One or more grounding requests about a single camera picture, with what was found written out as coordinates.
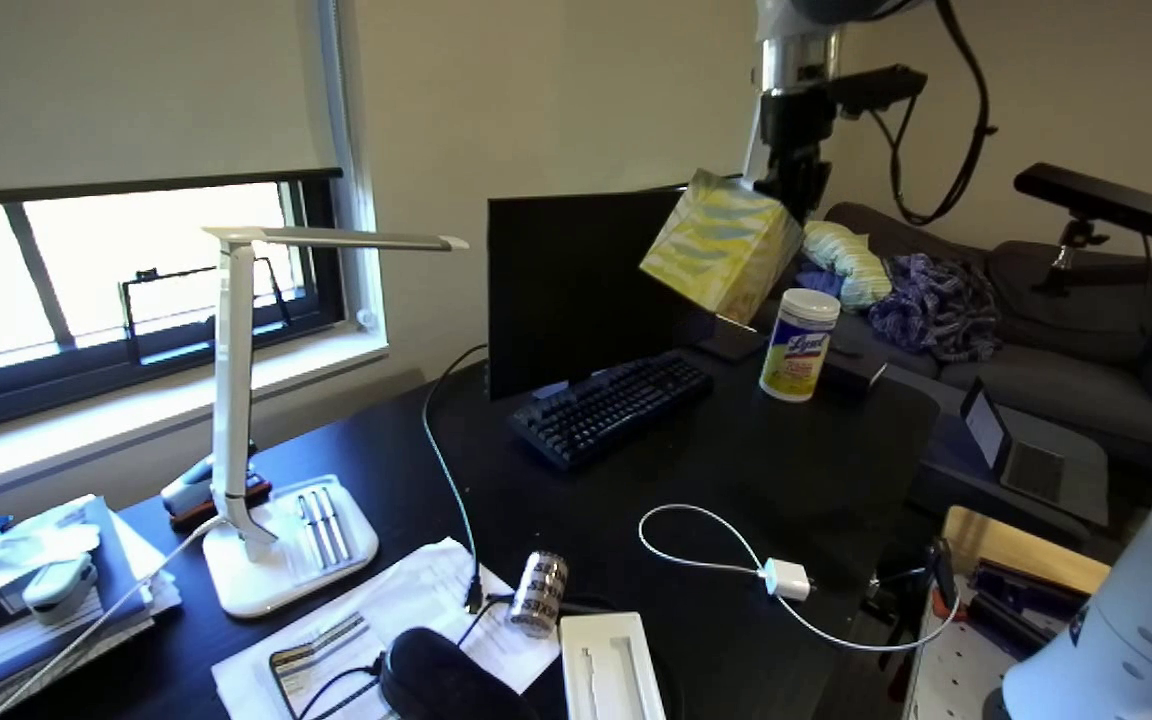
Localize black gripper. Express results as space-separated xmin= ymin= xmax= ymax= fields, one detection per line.
xmin=755 ymin=64 xmax=930 ymax=220

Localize yellow patterned tissue box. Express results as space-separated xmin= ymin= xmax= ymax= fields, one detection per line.
xmin=642 ymin=173 xmax=801 ymax=325

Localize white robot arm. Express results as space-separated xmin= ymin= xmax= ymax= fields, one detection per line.
xmin=755 ymin=64 xmax=1152 ymax=720

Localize white flat box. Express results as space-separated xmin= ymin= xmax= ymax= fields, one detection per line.
xmin=562 ymin=612 xmax=670 ymax=720

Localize disinfectant wipes canister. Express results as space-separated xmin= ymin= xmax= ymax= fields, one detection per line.
xmin=759 ymin=288 xmax=840 ymax=403

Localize purple cloth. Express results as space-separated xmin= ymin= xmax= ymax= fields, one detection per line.
xmin=861 ymin=250 xmax=1000 ymax=363

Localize black computer monitor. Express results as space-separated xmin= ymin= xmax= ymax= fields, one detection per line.
xmin=489 ymin=189 xmax=705 ymax=400

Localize open laptop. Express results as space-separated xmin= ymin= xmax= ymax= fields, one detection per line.
xmin=962 ymin=383 xmax=1109 ymax=522

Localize black keyboard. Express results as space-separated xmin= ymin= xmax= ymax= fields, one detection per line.
xmin=511 ymin=351 xmax=711 ymax=471

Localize dark grey couch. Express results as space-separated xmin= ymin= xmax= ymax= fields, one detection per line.
xmin=830 ymin=203 xmax=1152 ymax=457

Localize white power adapter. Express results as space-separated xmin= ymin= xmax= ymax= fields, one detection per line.
xmin=759 ymin=559 xmax=811 ymax=599

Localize small metal can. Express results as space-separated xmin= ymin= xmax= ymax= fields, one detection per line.
xmin=507 ymin=552 xmax=567 ymax=635

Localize white desk lamp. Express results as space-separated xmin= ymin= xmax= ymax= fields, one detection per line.
xmin=197 ymin=223 xmax=474 ymax=623

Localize black glasses case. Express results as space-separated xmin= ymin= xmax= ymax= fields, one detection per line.
xmin=380 ymin=627 xmax=550 ymax=720

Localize white paper sheets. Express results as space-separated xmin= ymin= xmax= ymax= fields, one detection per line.
xmin=214 ymin=536 xmax=562 ymax=720

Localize stack of books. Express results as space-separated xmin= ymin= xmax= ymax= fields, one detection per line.
xmin=0 ymin=496 xmax=181 ymax=700

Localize black camera on stand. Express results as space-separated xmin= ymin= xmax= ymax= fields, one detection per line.
xmin=1013 ymin=162 xmax=1152 ymax=288

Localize white charger cable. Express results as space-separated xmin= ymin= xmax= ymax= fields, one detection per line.
xmin=633 ymin=499 xmax=974 ymax=661

